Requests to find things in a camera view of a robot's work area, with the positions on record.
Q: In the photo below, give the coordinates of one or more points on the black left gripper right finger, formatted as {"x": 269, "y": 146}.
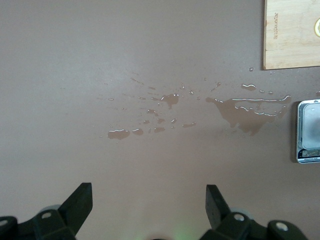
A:
{"x": 216, "y": 207}

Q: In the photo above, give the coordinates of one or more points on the silver digital kitchen scale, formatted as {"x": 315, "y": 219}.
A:
{"x": 310, "y": 130}

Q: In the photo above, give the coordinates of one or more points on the wooden cutting board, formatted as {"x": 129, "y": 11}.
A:
{"x": 290, "y": 45}

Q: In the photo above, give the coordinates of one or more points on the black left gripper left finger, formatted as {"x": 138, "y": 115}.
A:
{"x": 75, "y": 207}

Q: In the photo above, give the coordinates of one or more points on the lemon slice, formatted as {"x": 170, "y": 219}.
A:
{"x": 317, "y": 27}

